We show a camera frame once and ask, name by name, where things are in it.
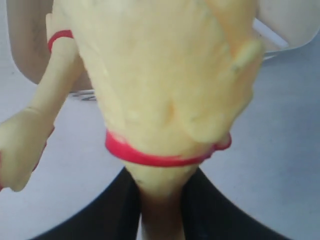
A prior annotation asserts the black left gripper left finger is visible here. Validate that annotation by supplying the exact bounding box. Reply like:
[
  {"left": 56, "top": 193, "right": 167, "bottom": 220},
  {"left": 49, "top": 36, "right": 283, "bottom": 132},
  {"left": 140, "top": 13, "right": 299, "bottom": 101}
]
[{"left": 34, "top": 168, "right": 140, "bottom": 240}]

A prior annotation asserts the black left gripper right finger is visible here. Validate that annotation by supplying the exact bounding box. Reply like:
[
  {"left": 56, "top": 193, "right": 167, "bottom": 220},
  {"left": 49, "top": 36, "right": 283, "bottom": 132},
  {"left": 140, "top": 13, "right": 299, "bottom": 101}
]
[{"left": 182, "top": 168, "right": 288, "bottom": 240}]

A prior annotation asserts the whole rubber chicken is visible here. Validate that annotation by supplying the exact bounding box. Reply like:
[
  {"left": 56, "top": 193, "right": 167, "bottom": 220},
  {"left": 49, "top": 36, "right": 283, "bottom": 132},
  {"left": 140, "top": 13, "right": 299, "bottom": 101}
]
[
  {"left": 51, "top": 0, "right": 265, "bottom": 240},
  {"left": 0, "top": 12, "right": 83, "bottom": 192}
]

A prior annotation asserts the cream bin marked O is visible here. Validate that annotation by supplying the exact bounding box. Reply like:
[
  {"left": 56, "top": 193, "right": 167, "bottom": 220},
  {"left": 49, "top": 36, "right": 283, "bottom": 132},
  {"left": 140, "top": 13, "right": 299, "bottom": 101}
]
[{"left": 6, "top": 0, "right": 97, "bottom": 91}]

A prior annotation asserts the cream bin marked X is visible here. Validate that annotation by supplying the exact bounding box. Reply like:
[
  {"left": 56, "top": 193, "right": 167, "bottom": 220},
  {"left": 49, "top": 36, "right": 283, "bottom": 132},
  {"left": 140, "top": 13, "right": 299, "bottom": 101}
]
[{"left": 253, "top": 0, "right": 320, "bottom": 58}]

